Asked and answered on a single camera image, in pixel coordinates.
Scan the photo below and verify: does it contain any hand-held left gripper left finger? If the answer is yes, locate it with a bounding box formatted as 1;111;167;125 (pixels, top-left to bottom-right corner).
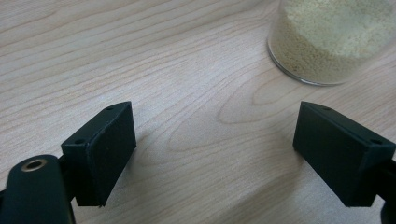
60;101;138;208

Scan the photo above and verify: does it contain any glass jar with metal lid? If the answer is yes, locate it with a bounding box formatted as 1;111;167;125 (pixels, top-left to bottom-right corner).
266;0;396;87

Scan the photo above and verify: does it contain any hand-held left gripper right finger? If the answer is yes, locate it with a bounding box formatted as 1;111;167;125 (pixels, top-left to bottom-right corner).
292;101;396;208

